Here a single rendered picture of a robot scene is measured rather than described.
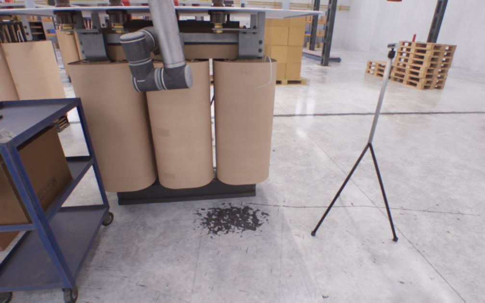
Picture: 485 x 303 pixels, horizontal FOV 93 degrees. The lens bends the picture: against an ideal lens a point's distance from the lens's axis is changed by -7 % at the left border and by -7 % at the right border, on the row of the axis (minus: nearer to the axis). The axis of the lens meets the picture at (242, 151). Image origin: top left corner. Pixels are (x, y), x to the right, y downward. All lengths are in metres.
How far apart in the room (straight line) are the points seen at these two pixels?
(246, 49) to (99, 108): 0.95
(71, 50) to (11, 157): 6.64
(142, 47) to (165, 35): 0.13
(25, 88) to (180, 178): 2.56
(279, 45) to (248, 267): 5.43
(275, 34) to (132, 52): 5.27
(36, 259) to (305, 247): 1.57
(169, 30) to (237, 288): 1.31
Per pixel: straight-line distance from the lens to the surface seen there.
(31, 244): 1.94
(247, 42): 1.59
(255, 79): 1.59
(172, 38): 1.16
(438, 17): 13.95
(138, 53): 1.22
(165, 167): 1.80
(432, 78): 8.30
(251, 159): 1.77
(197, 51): 1.67
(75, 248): 1.76
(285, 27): 6.37
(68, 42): 7.70
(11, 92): 4.10
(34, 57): 3.82
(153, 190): 2.07
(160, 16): 1.15
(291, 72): 6.53
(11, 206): 1.32
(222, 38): 1.63
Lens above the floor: 1.25
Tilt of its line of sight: 26 degrees down
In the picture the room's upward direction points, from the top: 1 degrees clockwise
